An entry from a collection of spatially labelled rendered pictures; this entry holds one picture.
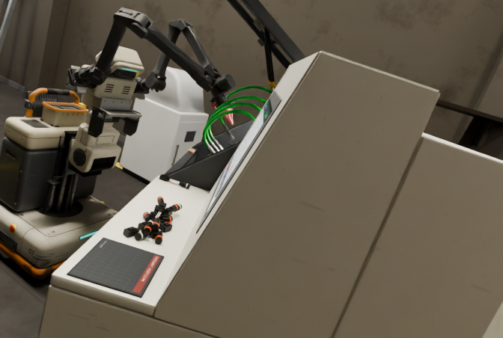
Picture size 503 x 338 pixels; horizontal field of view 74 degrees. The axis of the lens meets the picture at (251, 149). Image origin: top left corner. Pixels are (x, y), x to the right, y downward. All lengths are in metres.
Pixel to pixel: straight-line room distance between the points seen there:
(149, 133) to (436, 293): 3.24
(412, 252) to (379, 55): 3.04
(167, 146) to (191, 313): 2.88
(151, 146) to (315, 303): 3.11
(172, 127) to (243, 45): 1.31
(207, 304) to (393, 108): 0.52
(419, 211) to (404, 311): 0.21
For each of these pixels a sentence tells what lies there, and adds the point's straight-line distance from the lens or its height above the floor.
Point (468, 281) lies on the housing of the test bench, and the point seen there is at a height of 1.24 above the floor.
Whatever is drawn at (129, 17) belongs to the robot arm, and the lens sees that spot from 1.61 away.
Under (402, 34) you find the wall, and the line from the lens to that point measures 3.67.
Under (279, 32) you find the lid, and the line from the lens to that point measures 1.28.
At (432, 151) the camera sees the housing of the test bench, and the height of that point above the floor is 1.45.
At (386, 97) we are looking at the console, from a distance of 0.62.
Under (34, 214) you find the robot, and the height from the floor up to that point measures 0.28.
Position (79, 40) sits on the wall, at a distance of 5.81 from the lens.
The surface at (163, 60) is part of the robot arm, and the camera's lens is 2.14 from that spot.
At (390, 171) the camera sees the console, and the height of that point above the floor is 1.39.
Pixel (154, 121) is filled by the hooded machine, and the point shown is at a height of 0.69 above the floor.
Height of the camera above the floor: 1.48
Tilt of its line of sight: 12 degrees down
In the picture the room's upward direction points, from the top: 19 degrees clockwise
